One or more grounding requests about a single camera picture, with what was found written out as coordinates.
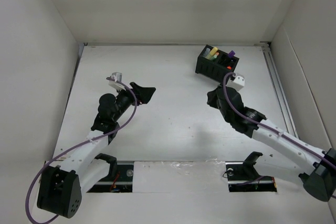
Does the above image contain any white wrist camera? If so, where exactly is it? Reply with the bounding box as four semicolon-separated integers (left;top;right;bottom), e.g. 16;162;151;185
227;73;245;91
106;72;125;91

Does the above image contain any black purple-capped marker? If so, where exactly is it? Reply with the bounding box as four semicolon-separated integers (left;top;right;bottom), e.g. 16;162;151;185
228;50;236;59

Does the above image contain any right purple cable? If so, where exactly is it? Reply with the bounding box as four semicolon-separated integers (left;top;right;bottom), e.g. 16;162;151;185
222;71;336;172

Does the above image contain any purple cable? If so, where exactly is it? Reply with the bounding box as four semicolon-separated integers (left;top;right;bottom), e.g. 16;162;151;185
26;76;138;222
222;71;336;172

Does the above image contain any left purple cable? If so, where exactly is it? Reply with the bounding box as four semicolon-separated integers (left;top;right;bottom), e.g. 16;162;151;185
26;76;138;222

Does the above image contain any yellow pastel highlighter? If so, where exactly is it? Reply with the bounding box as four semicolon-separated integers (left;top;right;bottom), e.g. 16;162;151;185
206;47;218;59

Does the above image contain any black two-compartment organizer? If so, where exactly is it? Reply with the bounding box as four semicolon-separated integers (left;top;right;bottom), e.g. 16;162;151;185
195;45;239;82

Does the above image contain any aluminium side rail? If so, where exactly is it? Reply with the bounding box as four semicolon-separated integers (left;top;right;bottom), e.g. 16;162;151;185
260;42;299;137

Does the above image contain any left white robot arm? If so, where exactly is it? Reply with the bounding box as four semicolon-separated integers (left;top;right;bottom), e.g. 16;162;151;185
37;78;156;218

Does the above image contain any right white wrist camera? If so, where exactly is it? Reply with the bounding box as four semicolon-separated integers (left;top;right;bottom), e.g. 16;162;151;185
227;73;245;91

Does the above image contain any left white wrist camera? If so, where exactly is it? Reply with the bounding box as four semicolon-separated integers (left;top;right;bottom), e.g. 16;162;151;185
106;72;125;91

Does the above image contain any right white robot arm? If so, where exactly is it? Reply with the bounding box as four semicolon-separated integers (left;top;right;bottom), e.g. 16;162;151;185
207;84;335;202

